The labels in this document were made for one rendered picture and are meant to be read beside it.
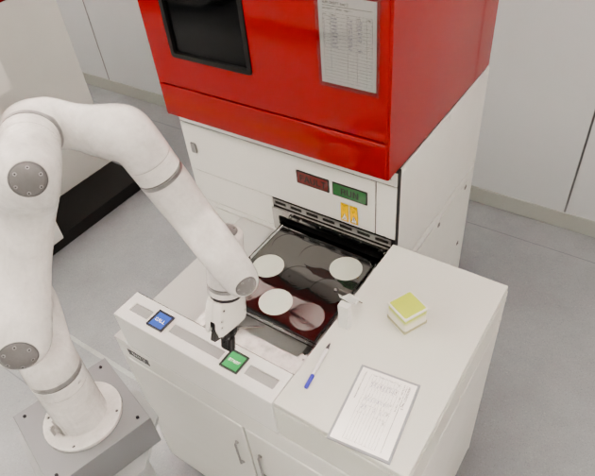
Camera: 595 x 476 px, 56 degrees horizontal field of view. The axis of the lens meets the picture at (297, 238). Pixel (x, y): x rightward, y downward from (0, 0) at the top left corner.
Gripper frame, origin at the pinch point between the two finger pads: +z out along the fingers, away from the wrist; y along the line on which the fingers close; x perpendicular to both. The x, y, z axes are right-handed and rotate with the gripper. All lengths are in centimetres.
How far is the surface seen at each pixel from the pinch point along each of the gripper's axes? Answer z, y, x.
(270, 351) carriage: 13.8, -15.0, 1.8
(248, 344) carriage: 14.0, -14.0, -4.9
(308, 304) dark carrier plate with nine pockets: 8.1, -32.1, 2.6
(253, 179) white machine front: -10, -57, -37
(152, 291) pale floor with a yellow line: 90, -79, -122
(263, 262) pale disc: 6.4, -39.5, -19.2
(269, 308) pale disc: 9.5, -25.5, -6.3
